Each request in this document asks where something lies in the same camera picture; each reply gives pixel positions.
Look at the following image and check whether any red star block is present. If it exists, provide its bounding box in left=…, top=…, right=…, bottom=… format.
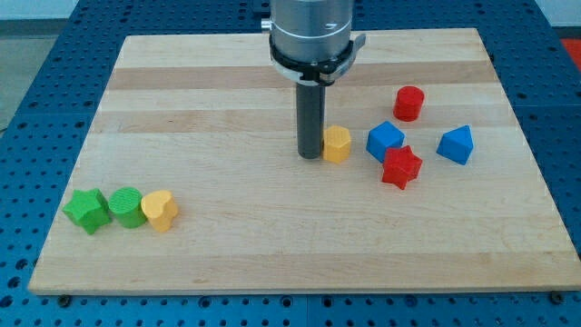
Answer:
left=381, top=145, right=423, bottom=190

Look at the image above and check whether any blue cube block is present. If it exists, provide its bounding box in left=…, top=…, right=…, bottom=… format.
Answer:
left=366, top=121, right=405, bottom=163

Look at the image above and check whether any green cylinder block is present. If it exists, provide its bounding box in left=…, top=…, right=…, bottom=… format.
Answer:
left=108, top=187, right=147, bottom=229

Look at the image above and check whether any black mounting clamp ring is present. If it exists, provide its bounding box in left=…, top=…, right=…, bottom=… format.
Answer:
left=268, top=33, right=367, bottom=87

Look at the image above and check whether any yellow hexagon block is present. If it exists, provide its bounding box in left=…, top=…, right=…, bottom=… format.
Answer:
left=322, top=125, right=351, bottom=164

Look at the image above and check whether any wooden board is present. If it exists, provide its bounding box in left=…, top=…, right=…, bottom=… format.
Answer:
left=28, top=28, right=580, bottom=295

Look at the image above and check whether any blue pentagon block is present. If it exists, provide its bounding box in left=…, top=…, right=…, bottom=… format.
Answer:
left=437, top=125, right=474, bottom=165

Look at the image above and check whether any black cylindrical pointer rod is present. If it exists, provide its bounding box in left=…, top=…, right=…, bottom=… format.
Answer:
left=296, top=84, right=325, bottom=159

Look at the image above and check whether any yellow heart block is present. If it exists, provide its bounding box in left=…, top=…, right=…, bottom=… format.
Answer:
left=141, top=190, right=179, bottom=233

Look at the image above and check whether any red cylinder block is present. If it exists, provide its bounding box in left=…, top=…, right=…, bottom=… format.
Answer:
left=393, top=85, right=425, bottom=122

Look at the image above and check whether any green star block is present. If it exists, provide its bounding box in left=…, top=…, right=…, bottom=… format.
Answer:
left=62, top=188, right=112, bottom=235

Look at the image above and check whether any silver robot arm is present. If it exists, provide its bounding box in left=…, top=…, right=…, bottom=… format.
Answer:
left=270, top=0, right=354, bottom=63

